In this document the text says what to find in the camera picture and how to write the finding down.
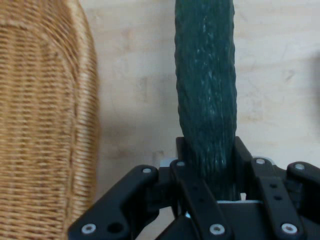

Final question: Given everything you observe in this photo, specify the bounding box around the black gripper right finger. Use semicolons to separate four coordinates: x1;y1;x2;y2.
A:
234;136;320;240

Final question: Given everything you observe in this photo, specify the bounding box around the dark green cucumber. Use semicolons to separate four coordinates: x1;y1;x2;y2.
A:
174;0;238;202

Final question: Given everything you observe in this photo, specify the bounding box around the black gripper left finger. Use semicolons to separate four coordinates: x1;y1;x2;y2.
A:
67;136;234;240

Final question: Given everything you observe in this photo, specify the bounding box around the woven wicker basket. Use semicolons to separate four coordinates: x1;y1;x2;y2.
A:
0;0;101;240

